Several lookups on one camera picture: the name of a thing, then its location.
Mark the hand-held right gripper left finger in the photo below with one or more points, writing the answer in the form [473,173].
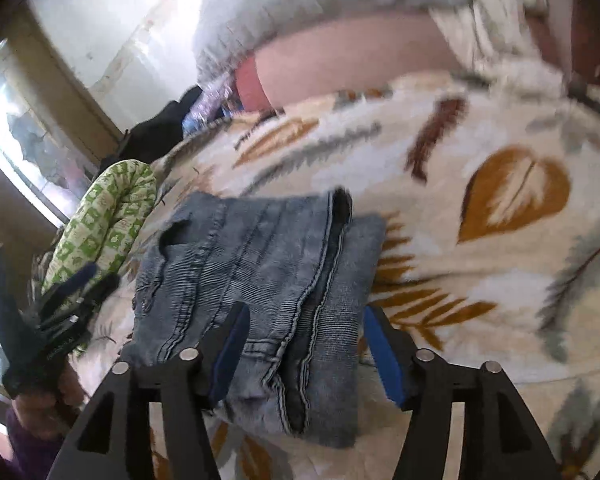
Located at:
[230,355]

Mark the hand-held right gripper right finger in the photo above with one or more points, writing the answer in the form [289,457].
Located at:
[382,355]

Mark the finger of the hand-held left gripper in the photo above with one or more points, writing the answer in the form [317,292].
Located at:
[77,276]
[92,292]

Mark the blue denim pants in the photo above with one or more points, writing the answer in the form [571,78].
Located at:
[260,270]

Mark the person's left hand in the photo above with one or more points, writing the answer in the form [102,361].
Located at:
[37,410]

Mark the green patterned cloth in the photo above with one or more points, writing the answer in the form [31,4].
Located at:
[110,215]

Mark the leaf-printed cream blanket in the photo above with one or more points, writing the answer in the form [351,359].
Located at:
[480,270]

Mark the black cloth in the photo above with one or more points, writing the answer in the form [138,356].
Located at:
[160,125]

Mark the purple patterned cloth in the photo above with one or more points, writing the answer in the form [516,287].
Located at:
[207,105]

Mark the pink pillow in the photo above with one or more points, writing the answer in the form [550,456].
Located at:
[340,60]

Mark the black hair clip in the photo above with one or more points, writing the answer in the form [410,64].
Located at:
[592,97]

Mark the grey blanket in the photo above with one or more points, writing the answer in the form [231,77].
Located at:
[290,5]

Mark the crumpled cream cloth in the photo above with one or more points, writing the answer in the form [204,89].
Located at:
[495,15]

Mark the wooden window frame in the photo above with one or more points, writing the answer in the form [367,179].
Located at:
[65,90]

